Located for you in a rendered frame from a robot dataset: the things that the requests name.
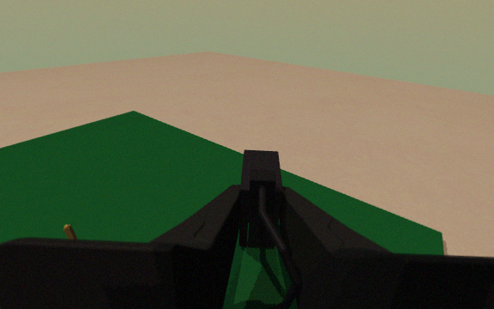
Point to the green circuit board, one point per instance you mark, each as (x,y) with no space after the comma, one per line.
(131,178)

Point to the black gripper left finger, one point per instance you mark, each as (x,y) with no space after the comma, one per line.
(187,267)

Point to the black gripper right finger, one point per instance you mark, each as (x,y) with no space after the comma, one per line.
(342,269)

